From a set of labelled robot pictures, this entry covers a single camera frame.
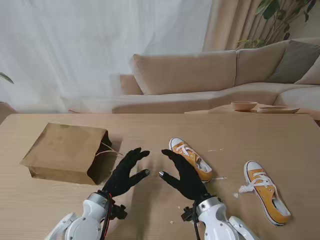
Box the beige sofa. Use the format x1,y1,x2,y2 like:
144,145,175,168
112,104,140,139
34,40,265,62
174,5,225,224
61,37,320,115

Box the crumpled white paper wad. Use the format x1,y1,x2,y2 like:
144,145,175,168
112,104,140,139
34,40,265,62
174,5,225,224
238,184,256,194

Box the brown paper bag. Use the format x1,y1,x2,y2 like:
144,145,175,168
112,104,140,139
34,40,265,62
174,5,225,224
19,121,125,186

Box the white sheer curtain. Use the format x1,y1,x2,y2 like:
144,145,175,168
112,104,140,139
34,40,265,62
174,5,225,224
0,0,213,115

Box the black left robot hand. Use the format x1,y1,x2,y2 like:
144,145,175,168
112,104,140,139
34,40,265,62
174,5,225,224
101,147,151,201

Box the light beige cushion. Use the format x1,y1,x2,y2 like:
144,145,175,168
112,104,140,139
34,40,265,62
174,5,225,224
294,62,320,86

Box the black red left arm cable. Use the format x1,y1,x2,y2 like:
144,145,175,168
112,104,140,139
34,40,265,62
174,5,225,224
101,192,113,240

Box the shallow wooden tray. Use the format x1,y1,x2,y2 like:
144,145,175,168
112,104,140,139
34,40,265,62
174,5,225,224
256,105,300,114

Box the light wooden side table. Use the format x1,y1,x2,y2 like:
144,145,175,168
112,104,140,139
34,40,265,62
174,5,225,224
183,103,320,123

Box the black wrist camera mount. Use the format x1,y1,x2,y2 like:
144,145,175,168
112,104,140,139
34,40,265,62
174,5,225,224
181,205,198,222
109,203,128,221

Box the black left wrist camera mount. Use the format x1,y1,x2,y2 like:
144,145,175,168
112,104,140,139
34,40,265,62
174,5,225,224
109,203,128,221

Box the beige curtain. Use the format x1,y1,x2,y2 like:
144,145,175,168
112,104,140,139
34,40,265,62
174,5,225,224
202,0,301,52

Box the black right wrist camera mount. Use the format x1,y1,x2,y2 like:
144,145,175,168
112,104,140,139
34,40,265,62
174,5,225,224
181,205,198,222

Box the brown plant pot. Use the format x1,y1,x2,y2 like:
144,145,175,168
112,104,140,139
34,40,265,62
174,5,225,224
0,101,18,123

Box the small green plant leaf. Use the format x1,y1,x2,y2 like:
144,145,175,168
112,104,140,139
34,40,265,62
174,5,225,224
0,72,15,85

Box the black red arm cable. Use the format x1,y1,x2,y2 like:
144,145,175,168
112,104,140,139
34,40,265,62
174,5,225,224
101,192,113,240
191,202,202,240

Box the grey cushion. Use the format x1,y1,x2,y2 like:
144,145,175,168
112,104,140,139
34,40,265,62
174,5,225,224
266,39,320,85

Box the black red right arm cable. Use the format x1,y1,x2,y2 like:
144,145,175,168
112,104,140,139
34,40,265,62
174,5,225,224
191,202,202,240

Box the yellow canvas sneaker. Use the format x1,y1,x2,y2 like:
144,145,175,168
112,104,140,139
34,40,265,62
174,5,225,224
243,159,292,227
168,136,213,183

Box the light wooden bowl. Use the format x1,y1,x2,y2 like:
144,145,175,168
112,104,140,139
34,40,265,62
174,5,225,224
230,100,258,112

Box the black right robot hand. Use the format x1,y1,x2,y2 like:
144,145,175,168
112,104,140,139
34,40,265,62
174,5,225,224
158,149,210,201

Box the green leafy houseplant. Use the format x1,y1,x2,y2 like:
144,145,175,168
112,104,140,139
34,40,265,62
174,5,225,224
236,0,320,50

